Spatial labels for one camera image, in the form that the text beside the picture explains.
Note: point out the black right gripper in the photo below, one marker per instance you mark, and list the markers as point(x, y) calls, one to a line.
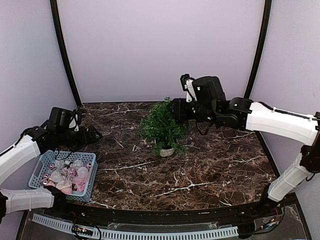
point(178, 110)

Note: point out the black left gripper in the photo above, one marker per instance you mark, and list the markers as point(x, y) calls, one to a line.
point(85, 141)

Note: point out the white ball string lights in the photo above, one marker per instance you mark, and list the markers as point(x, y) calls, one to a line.
point(76, 171)

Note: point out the small green christmas tree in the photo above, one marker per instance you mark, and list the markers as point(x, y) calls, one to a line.
point(160, 126)

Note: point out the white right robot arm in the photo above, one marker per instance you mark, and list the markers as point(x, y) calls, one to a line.
point(249, 115)

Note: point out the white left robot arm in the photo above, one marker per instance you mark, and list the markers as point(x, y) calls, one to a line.
point(32, 143)

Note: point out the pink bauble ornaments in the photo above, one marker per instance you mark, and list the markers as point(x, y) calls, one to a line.
point(66, 188)

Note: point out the light blue plastic basket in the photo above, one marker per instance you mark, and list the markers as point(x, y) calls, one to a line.
point(49, 157)

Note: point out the white perforated cable tray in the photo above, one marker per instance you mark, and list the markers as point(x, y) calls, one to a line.
point(125, 231)

